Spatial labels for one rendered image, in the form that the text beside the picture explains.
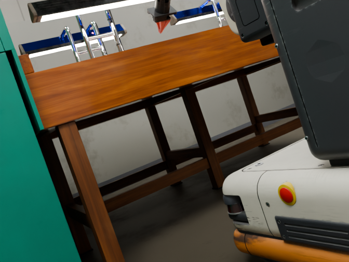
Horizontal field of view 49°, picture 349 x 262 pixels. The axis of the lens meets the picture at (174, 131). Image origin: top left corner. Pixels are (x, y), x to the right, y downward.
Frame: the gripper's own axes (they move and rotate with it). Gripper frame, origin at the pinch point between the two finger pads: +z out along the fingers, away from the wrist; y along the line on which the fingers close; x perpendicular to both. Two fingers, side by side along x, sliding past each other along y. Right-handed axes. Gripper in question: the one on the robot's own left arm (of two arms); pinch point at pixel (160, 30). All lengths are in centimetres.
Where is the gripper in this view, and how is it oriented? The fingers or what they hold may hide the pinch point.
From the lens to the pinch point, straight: 158.6
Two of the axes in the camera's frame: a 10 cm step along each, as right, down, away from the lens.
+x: 5.4, 6.5, -5.4
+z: -1.0, 6.8, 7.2
